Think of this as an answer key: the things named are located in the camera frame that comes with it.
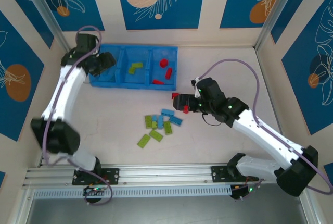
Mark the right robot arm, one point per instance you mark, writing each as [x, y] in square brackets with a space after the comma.
[260, 132]

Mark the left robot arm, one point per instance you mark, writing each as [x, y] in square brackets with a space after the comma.
[65, 91]

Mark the blue lego brick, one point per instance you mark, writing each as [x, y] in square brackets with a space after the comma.
[154, 118]
[167, 112]
[176, 121]
[160, 121]

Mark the blue three-compartment plastic bin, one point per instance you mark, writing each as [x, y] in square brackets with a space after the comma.
[130, 84]

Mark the small green lego brick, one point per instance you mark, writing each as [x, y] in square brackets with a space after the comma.
[154, 124]

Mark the grey metal panel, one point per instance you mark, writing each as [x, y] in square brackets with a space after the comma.
[166, 211]

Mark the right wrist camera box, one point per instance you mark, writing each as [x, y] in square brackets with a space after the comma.
[196, 91]

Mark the aluminium frame post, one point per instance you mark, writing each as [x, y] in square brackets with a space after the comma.
[46, 13]
[275, 13]

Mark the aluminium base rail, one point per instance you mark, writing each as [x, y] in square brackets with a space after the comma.
[166, 174]

